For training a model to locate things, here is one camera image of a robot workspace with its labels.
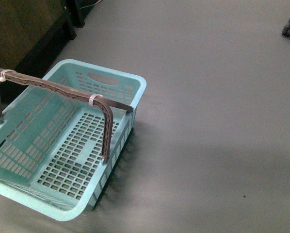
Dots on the brown basket handle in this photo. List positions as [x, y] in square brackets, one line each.
[103, 103]

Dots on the light blue plastic basket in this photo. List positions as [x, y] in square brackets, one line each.
[50, 146]

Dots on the white zip tie near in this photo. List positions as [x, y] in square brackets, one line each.
[92, 98]

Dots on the white zip tie far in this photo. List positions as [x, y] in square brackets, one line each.
[3, 74]

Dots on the white zip tie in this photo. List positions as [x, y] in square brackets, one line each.
[3, 74]
[92, 98]

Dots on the black furniture leg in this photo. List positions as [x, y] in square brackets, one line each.
[76, 12]

